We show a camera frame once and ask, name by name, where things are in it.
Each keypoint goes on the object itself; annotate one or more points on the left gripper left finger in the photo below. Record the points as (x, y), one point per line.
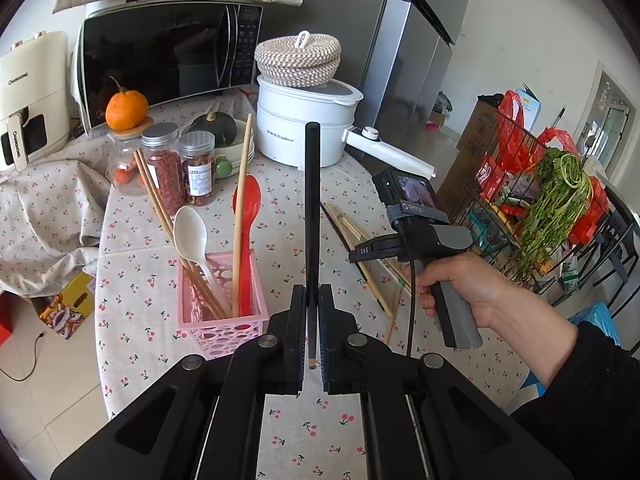
(271, 363)

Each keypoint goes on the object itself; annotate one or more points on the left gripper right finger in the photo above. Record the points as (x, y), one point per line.
(355, 363)

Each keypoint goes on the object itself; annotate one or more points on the diagonal wooden chopstick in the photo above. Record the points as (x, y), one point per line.
(393, 313)

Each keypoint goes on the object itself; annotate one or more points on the white plastic spoon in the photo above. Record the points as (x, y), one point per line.
(190, 236)

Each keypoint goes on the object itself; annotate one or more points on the red plastic spoon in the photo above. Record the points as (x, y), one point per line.
(252, 199)

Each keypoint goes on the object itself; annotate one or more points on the long wooden chopstick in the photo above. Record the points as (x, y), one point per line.
(238, 217)

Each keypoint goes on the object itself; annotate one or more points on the plain wooden chopstick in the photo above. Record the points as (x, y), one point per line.
(196, 276)

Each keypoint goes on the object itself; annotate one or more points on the black sleeved forearm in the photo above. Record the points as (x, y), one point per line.
(588, 416)

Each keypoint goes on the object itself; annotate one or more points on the person's right hand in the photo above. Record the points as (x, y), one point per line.
(484, 288)

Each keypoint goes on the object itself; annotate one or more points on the pink plastic utensil basket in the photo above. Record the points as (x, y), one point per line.
(218, 338)

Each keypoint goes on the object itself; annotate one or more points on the red snack bag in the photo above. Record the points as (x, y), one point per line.
(489, 178)

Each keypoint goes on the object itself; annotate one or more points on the cardboard box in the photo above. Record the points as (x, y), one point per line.
(479, 137)

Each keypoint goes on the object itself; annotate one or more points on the red plastic bag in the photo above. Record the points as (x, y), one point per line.
(519, 152)

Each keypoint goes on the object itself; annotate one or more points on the grey refrigerator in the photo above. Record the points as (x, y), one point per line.
(396, 52)

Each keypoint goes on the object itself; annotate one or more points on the green leafy vegetables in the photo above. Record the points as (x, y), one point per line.
(564, 195)

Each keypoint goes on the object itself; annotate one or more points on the cherry print tablecloth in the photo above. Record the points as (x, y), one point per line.
(62, 212)

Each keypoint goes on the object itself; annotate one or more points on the small green jar lid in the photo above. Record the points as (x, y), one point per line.
(223, 167)

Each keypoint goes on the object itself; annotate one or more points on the dark green squash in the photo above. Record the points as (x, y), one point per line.
(222, 126)

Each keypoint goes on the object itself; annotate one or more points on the colourful box on floor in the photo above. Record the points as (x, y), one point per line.
(65, 311)

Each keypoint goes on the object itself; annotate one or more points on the labelled spice jar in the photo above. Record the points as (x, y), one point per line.
(197, 151)

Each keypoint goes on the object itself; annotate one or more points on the spice jar red granules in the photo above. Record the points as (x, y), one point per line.
(160, 149)

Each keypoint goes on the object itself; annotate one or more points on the glass jar cork lid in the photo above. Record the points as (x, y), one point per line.
(122, 167)

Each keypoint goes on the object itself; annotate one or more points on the black microwave oven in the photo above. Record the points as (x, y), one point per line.
(167, 50)

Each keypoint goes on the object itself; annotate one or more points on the orange tangerine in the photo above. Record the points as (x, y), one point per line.
(126, 109)

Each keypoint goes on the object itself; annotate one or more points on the cream air fryer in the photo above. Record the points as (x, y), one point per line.
(34, 113)

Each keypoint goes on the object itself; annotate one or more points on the black wire rack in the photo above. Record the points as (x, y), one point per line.
(611, 256)

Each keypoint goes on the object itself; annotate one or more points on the woven rope basket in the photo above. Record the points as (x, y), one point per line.
(301, 61)

